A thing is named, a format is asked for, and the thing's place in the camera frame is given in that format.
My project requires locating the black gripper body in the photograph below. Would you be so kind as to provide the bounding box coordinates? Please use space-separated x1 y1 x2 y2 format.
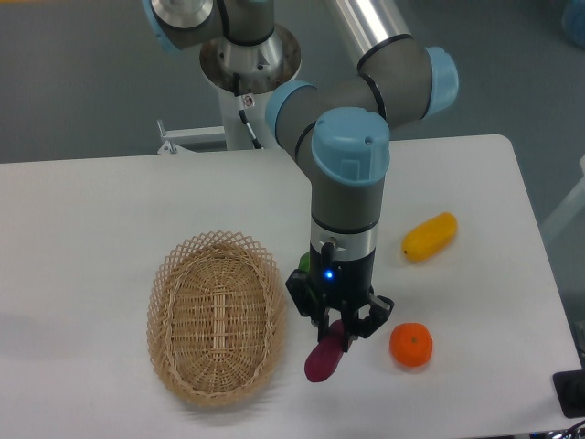
308 245 375 322

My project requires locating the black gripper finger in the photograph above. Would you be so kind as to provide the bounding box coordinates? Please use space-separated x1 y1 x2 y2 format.
341 293 395 352
285 269 329 342

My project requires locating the purple sweet potato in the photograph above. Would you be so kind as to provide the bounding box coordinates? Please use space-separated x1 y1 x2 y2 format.
304 319 345 382

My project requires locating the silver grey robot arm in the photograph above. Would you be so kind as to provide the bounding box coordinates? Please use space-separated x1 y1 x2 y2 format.
143 1 459 349

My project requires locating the green bok choy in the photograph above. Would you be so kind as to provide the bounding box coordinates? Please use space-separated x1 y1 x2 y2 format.
295 252 311 274

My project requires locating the orange tangerine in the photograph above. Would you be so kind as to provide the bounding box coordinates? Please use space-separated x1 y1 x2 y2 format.
388 322 433 368

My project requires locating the oval woven wicker basket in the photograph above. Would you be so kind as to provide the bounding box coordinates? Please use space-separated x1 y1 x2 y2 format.
146 230 287 408

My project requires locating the yellow mango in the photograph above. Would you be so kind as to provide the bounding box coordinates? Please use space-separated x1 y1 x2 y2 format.
401 212 458 263

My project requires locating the black device at table edge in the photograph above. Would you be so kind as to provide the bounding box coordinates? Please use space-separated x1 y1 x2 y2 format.
552 369 584 419

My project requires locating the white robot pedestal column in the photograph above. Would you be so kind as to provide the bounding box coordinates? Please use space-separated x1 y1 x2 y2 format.
218 76 288 151

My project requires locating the white metal mounting frame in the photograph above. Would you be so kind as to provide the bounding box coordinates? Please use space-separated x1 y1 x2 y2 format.
156 119 227 155

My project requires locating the black white cable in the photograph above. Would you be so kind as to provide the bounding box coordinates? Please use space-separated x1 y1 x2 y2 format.
231 71 265 150

